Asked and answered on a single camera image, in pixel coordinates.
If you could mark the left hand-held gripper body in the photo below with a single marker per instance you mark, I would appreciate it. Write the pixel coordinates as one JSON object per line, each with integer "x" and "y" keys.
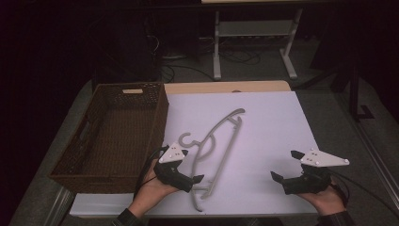
{"x": 172, "y": 178}

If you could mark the person's left hand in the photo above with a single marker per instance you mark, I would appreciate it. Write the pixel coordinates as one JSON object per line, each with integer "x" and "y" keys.
{"x": 153, "y": 190}

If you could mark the person's right hand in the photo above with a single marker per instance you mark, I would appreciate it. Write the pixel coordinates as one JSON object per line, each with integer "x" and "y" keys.
{"x": 326, "y": 199}

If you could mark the white metal desk frame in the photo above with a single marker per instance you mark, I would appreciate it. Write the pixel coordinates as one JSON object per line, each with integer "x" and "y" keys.
{"x": 216, "y": 47}

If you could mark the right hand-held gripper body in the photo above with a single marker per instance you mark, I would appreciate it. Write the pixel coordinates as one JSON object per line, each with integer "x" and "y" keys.
{"x": 309, "y": 182}

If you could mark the grey plastic clothes hanger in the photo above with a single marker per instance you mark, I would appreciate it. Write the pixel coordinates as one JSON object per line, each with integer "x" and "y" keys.
{"x": 224, "y": 153}

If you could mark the dark metal stand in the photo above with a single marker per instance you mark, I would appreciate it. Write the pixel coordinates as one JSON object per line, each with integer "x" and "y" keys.
{"x": 354, "y": 94}

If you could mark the brown woven basket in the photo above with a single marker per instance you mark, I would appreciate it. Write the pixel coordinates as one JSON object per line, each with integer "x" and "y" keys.
{"x": 109, "y": 147}

